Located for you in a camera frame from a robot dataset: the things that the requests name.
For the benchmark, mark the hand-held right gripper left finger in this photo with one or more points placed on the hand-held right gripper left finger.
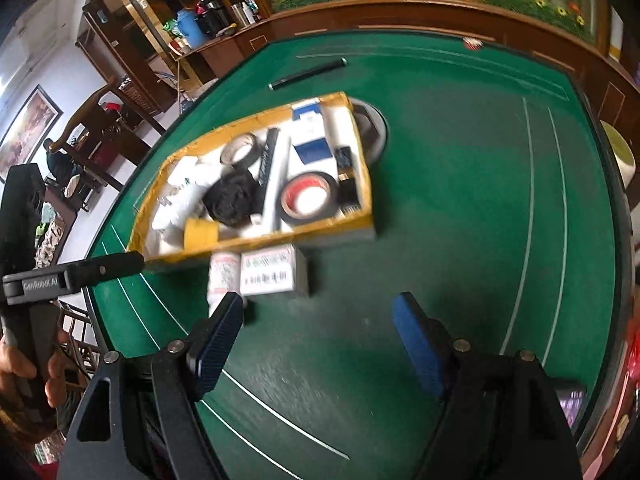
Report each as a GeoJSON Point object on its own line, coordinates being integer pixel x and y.
{"type": "Point", "coordinates": [220, 345]}

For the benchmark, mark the blue thermos jug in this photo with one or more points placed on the blue thermos jug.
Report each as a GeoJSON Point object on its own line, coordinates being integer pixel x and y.
{"type": "Point", "coordinates": [191, 27]}

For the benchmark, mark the small black box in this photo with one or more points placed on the small black box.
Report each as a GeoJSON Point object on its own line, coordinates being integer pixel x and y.
{"type": "Point", "coordinates": [348, 190]}
{"type": "Point", "coordinates": [344, 159]}

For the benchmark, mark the white power adapter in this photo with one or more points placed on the white power adapter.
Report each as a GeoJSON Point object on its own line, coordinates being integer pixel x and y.
{"type": "Point", "coordinates": [182, 165]}

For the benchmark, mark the wooden chair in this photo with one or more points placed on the wooden chair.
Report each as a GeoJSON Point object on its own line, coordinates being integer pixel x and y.
{"type": "Point", "coordinates": [100, 130]}

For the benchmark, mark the pale green stool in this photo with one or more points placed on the pale green stool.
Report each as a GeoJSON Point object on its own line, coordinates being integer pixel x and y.
{"type": "Point", "coordinates": [620, 152]}

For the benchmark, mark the black tape roll white core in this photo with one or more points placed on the black tape roll white core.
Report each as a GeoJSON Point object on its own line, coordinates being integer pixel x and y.
{"type": "Point", "coordinates": [240, 149]}

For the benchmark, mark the white bottle red label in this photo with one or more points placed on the white bottle red label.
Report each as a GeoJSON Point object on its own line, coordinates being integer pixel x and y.
{"type": "Point", "coordinates": [223, 275]}

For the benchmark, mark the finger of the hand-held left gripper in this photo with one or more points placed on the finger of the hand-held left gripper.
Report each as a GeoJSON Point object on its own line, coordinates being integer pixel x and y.
{"type": "Point", "coordinates": [105, 266]}

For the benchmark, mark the black ruffled round object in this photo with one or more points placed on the black ruffled round object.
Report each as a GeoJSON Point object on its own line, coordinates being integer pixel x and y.
{"type": "Point", "coordinates": [232, 200]}

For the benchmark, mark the silver tumbler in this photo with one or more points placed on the silver tumbler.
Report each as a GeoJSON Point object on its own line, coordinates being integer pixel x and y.
{"type": "Point", "coordinates": [237, 14]}

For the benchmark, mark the black marker grey cap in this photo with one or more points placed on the black marker grey cap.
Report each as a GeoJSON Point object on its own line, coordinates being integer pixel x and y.
{"type": "Point", "coordinates": [307, 72]}

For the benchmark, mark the gold-taped white foam tray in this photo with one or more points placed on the gold-taped white foam tray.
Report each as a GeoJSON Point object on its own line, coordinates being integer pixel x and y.
{"type": "Point", "coordinates": [250, 240]}

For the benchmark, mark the dark blue box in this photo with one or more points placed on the dark blue box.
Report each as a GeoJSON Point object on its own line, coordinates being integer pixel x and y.
{"type": "Point", "coordinates": [312, 151]}

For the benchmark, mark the wooden sideboard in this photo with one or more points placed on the wooden sideboard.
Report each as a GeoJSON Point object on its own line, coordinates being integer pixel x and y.
{"type": "Point", "coordinates": [225, 55]}

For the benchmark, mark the white marker pen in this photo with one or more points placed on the white marker pen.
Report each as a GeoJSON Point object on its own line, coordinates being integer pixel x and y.
{"type": "Point", "coordinates": [277, 195]}

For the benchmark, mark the round table control panel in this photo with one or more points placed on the round table control panel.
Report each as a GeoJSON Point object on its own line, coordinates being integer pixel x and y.
{"type": "Point", "coordinates": [372, 130]}

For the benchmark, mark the smartphone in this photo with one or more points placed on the smartphone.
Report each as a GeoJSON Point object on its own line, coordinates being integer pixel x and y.
{"type": "Point", "coordinates": [570, 402]}

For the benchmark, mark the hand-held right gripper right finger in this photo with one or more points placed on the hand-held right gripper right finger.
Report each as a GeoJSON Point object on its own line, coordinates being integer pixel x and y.
{"type": "Point", "coordinates": [420, 345]}

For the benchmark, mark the black thermos pot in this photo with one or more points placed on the black thermos pot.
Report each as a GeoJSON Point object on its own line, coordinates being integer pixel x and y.
{"type": "Point", "coordinates": [212, 12]}

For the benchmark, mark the framed wall picture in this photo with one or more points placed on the framed wall picture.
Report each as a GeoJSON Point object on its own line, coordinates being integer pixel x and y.
{"type": "Point", "coordinates": [27, 127]}

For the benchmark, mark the person's left hand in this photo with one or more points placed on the person's left hand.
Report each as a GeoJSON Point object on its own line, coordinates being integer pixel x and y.
{"type": "Point", "coordinates": [20, 365]}

